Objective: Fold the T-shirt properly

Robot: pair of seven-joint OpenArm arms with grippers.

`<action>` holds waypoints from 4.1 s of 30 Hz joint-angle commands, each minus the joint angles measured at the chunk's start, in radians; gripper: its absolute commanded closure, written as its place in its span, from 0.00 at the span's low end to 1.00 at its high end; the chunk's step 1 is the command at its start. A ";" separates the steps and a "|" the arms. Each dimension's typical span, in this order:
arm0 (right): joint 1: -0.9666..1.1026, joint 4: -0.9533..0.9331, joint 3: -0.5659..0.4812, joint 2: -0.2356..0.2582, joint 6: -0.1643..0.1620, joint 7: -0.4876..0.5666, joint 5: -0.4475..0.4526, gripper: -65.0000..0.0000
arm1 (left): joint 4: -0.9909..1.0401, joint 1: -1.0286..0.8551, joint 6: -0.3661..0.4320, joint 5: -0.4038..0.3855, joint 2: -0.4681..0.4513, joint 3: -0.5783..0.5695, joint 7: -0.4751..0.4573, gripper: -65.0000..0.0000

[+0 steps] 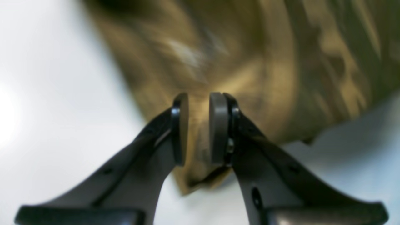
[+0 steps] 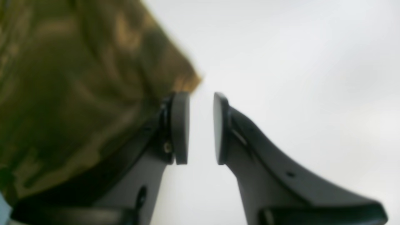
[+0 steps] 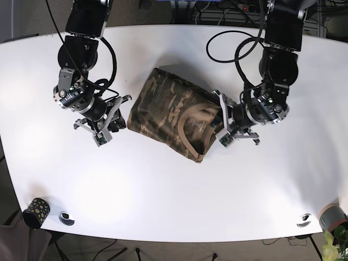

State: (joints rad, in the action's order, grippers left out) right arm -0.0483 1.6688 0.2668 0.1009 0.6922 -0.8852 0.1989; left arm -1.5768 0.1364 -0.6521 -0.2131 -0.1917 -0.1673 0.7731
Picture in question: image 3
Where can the metal table grommet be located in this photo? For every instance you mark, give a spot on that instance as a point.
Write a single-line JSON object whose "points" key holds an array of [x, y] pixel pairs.
{"points": [[304, 220], [66, 219]]}

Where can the right metal table grommet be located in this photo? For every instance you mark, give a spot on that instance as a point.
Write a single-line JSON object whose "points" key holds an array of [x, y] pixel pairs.
{"points": [[304, 220]]}

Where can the left metal table grommet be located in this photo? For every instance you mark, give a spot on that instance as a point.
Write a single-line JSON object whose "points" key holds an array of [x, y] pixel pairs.
{"points": [[66, 219]]}

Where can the camouflage T-shirt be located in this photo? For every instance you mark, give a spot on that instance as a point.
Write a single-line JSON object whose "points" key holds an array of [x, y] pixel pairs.
{"points": [[178, 113]]}

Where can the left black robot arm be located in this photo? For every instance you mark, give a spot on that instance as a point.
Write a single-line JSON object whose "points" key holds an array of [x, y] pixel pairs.
{"points": [[280, 35]]}

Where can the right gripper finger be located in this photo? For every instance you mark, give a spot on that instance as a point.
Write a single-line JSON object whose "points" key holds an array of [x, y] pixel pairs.
{"points": [[118, 122]]}

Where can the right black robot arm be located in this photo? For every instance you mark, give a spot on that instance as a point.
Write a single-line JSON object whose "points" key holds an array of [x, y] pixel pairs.
{"points": [[76, 57]]}

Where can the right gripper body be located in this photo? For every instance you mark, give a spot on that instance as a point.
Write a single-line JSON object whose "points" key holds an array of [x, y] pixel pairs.
{"points": [[98, 119]]}

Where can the black floral cup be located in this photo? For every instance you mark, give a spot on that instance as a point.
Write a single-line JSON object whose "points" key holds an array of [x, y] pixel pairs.
{"points": [[36, 213]]}

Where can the grey plant pot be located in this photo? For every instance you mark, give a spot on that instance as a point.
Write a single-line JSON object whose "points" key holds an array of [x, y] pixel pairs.
{"points": [[331, 216]]}

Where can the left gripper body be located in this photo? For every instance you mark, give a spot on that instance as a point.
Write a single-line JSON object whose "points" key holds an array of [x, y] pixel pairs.
{"points": [[236, 123]]}

